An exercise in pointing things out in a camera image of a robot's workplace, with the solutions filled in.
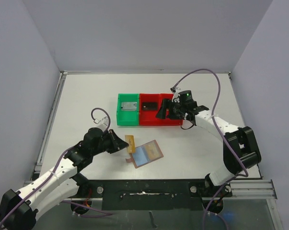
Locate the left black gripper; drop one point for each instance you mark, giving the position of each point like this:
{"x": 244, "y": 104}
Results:
{"x": 112, "y": 141}

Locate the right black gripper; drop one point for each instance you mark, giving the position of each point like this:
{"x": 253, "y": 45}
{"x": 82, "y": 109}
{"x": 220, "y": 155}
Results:
{"x": 169, "y": 109}

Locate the green plastic bin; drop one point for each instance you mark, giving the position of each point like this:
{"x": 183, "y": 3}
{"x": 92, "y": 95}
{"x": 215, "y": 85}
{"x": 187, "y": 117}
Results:
{"x": 127, "y": 113}

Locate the blue credit card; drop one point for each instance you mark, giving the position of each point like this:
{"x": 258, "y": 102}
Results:
{"x": 140, "y": 156}

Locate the brown leather card holder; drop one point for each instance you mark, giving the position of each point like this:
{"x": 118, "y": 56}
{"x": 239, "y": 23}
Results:
{"x": 130, "y": 159}

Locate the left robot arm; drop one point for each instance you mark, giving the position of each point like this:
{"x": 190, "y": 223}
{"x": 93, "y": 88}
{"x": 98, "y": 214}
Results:
{"x": 21, "y": 209}

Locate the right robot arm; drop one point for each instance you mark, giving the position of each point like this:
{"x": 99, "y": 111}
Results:
{"x": 240, "y": 148}

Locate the black credit card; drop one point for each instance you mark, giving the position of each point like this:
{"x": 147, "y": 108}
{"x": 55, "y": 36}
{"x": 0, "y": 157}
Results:
{"x": 149, "y": 106}

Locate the silver credit card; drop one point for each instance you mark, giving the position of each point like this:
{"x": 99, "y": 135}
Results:
{"x": 129, "y": 106}

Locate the gold VIP card in holder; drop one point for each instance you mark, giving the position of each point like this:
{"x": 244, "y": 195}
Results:
{"x": 152, "y": 151}

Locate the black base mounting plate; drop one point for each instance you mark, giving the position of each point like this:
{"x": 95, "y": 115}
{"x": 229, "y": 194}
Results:
{"x": 160, "y": 194}

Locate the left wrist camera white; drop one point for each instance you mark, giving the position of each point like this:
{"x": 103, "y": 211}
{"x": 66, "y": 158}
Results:
{"x": 102, "y": 123}

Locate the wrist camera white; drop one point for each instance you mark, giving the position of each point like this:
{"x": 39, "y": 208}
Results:
{"x": 102, "y": 123}
{"x": 176, "y": 94}

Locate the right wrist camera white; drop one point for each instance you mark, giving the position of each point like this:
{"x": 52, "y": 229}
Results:
{"x": 176, "y": 94}

